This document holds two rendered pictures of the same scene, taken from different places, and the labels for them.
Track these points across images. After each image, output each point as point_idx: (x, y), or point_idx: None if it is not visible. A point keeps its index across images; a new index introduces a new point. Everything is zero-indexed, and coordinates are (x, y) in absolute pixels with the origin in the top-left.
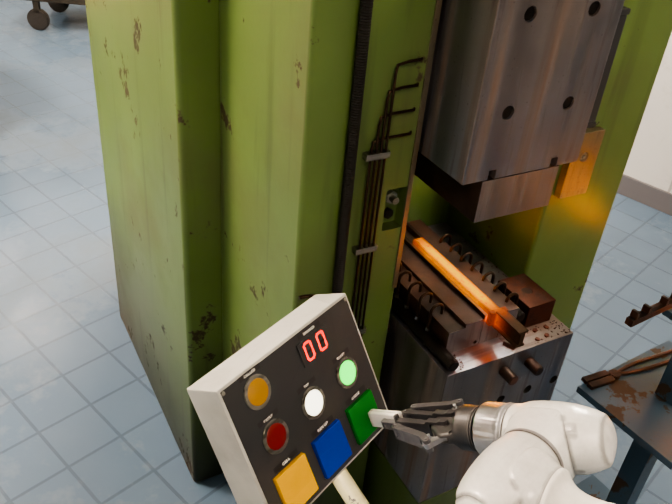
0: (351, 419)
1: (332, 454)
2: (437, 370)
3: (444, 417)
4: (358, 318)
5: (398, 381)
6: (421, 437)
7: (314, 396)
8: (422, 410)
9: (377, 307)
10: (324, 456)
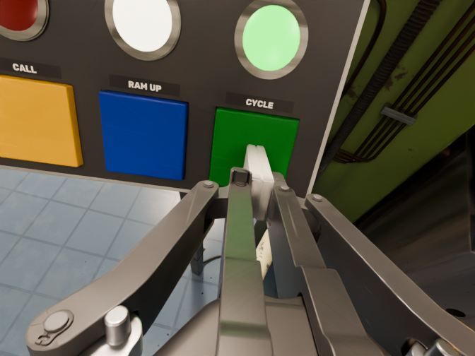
0: (214, 129)
1: (133, 144)
2: (461, 233)
3: (311, 347)
4: (418, 96)
5: (400, 211)
6: (90, 288)
7: (148, 3)
8: (307, 224)
9: (458, 104)
10: (112, 132)
